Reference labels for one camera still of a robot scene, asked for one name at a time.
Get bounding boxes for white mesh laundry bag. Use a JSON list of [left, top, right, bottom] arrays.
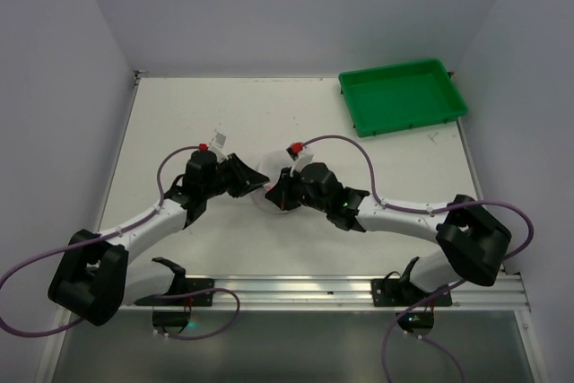
[[250, 150, 293, 214]]

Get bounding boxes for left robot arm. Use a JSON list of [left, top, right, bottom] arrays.
[[48, 150, 269, 326]]

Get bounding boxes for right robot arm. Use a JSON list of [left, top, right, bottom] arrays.
[[265, 162, 511, 296]]

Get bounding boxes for green plastic tray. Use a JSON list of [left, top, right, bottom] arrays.
[[338, 59, 468, 137]]

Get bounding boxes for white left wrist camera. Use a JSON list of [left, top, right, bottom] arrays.
[[208, 130, 228, 162]]

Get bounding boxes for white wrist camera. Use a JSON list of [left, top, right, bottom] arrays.
[[208, 130, 228, 162], [286, 142, 314, 176]]

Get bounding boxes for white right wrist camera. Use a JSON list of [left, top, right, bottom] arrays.
[[286, 142, 314, 176]]

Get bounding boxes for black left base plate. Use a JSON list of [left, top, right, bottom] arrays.
[[124, 257, 215, 307]]

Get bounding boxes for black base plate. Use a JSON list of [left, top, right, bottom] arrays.
[[124, 257, 215, 307], [370, 253, 457, 307]]

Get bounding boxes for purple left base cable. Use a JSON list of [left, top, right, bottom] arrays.
[[152, 288, 243, 341]]

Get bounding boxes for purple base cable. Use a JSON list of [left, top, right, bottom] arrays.
[[152, 288, 243, 341], [381, 283, 465, 383]]

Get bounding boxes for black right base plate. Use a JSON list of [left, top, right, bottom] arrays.
[[370, 253, 457, 307]]

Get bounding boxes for aluminium mounting rail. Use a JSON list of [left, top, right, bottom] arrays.
[[120, 271, 530, 313]]

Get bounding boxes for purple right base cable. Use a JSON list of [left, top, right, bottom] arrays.
[[381, 283, 465, 383]]

